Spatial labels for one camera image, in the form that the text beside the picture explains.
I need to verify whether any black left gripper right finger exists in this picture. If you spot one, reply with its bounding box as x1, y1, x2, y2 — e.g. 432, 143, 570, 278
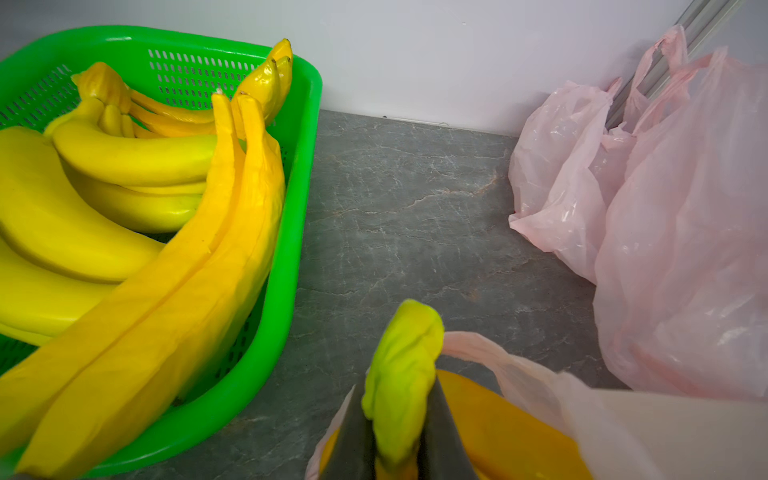
417, 379, 479, 480

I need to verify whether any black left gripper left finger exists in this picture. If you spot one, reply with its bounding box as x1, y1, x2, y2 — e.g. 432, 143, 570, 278
319, 383, 376, 480

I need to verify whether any orange-yellow banana bunch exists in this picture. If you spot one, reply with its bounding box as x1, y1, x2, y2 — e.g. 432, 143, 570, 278
305, 299, 591, 479

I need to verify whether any pink peach printed bag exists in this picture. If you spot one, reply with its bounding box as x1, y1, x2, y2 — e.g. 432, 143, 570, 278
593, 47, 767, 401

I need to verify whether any orange banana pair in basket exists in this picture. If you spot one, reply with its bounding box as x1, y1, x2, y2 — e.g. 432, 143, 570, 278
1, 94, 286, 479

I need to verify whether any plain pink plastic bag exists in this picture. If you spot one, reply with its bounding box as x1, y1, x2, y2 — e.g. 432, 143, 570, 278
508, 79, 651, 282

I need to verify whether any yellow banana bunch in basket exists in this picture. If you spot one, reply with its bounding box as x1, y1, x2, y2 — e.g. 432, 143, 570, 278
1, 41, 292, 346

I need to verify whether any green plastic basket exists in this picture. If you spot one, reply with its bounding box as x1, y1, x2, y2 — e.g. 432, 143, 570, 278
1, 26, 322, 478

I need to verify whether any aluminium frame profile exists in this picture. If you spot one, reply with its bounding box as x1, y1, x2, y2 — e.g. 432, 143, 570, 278
606, 0, 744, 129

